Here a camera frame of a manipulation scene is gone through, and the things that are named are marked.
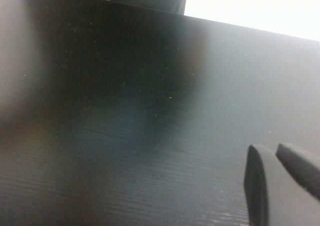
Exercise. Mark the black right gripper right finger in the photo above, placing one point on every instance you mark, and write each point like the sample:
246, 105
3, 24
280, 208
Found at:
300, 163

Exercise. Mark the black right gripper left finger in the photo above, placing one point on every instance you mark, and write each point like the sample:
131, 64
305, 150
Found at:
270, 186

